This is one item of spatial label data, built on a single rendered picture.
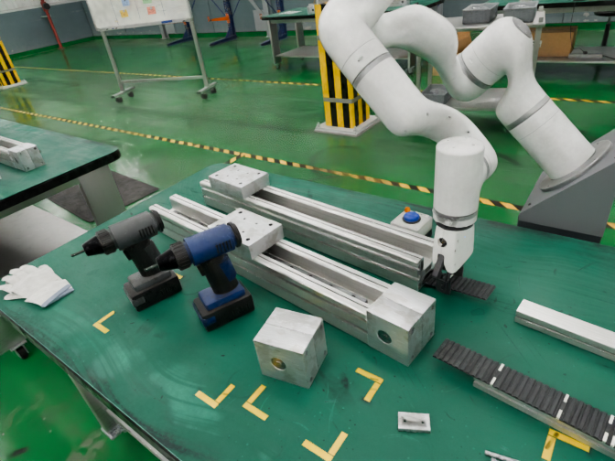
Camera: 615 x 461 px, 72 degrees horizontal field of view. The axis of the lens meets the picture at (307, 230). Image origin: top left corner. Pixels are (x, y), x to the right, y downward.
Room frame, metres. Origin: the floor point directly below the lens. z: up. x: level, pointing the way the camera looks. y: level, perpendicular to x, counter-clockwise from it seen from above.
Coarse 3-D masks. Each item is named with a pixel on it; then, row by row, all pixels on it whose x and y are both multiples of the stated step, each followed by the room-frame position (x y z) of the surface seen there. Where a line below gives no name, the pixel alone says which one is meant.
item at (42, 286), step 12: (12, 276) 0.98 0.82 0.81; (24, 276) 0.98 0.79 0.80; (36, 276) 0.97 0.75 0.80; (48, 276) 0.97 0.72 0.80; (0, 288) 0.94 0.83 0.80; (12, 288) 0.93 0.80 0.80; (24, 288) 0.92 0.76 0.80; (36, 288) 0.92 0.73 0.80; (48, 288) 0.91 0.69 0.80; (60, 288) 0.91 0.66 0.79; (72, 288) 0.91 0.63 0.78; (36, 300) 0.87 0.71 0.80; (48, 300) 0.87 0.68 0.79
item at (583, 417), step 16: (448, 352) 0.51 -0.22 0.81; (464, 352) 0.51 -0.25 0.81; (464, 368) 0.47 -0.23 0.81; (480, 368) 0.47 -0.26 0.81; (496, 368) 0.47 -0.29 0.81; (496, 384) 0.43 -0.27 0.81; (512, 384) 0.43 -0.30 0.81; (528, 384) 0.43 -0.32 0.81; (544, 384) 0.42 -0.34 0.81; (528, 400) 0.40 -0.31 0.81; (544, 400) 0.40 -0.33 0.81; (560, 400) 0.39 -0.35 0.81; (576, 400) 0.39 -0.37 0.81; (560, 416) 0.36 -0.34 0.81; (576, 416) 0.36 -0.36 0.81; (592, 416) 0.36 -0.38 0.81; (608, 416) 0.35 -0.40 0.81; (592, 432) 0.34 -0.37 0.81; (608, 432) 0.33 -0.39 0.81
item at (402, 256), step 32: (224, 192) 1.20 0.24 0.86; (288, 192) 1.13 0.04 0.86; (288, 224) 1.00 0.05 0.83; (320, 224) 0.92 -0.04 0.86; (352, 224) 0.93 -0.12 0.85; (384, 224) 0.88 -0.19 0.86; (352, 256) 0.84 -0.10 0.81; (384, 256) 0.79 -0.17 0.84; (416, 256) 0.74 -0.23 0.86; (416, 288) 0.72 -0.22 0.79
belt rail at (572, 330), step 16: (528, 304) 0.60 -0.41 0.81; (528, 320) 0.58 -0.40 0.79; (544, 320) 0.56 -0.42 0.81; (560, 320) 0.55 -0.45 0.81; (576, 320) 0.55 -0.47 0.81; (560, 336) 0.53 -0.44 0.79; (576, 336) 0.52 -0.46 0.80; (592, 336) 0.51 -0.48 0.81; (608, 336) 0.50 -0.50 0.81; (608, 352) 0.48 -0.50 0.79
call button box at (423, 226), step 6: (402, 216) 0.95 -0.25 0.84; (420, 216) 0.93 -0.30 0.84; (426, 216) 0.93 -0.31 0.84; (396, 222) 0.92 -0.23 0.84; (402, 222) 0.92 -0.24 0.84; (408, 222) 0.91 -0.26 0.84; (414, 222) 0.90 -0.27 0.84; (420, 222) 0.90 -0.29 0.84; (426, 222) 0.90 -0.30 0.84; (402, 228) 0.90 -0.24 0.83; (408, 228) 0.89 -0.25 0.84; (414, 228) 0.88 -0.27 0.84; (420, 228) 0.88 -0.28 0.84; (426, 228) 0.90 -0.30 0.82; (426, 234) 0.91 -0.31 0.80
